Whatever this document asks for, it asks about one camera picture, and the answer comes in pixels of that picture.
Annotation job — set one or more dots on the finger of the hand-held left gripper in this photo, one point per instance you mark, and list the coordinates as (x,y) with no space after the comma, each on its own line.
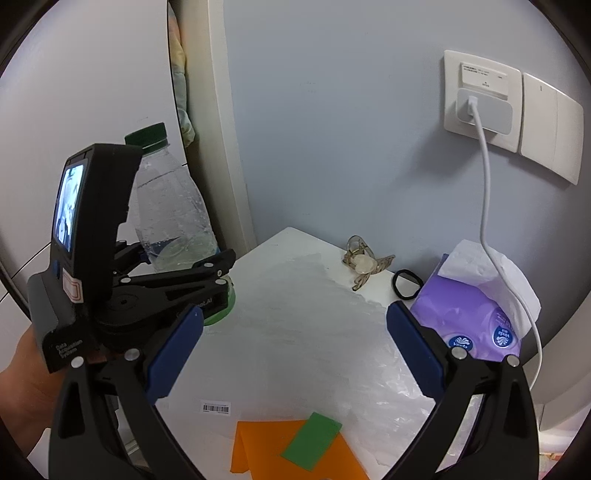
(129,254)
(184,277)

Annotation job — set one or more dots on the white tissue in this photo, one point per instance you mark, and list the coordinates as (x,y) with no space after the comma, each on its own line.
(471,263)

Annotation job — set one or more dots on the purple tissue pack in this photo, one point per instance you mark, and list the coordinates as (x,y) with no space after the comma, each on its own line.
(466,314)

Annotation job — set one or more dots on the white light switch plate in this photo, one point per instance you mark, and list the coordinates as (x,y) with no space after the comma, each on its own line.
(549,129)

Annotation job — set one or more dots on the person's left hand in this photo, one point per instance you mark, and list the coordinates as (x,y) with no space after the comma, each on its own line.
(23,378)

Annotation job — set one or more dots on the clear bottle with green cap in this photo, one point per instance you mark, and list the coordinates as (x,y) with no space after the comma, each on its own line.
(171,198)

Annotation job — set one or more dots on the amber hair claw clip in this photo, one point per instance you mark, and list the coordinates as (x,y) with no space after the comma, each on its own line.
(362,264)

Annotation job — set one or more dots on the white charger plug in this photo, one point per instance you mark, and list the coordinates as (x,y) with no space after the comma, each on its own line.
(498,115)

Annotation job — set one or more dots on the white wall socket plate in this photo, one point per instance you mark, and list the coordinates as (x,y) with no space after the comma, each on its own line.
(508,78)

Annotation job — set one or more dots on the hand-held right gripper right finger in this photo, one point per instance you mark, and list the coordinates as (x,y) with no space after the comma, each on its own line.
(411,346)

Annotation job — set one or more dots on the translucent plastic sheet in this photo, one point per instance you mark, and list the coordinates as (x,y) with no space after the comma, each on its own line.
(323,332)

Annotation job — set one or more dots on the white wardrobe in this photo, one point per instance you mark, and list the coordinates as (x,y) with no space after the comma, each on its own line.
(92,69)

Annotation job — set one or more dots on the green round lid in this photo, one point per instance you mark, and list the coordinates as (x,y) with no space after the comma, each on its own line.
(232,300)

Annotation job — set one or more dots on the pale colourful hanging cloth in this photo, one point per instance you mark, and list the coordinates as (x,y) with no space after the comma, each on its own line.
(180,69)

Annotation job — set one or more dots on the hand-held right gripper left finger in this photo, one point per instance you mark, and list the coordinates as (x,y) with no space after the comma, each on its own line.
(178,350)

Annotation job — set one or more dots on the barcode sticker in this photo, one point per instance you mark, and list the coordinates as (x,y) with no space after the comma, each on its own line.
(217,407)

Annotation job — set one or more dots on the orange paper sheet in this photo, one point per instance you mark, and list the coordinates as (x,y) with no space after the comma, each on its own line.
(258,447)

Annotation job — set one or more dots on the green paper card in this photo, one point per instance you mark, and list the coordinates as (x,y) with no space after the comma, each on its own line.
(309,443)

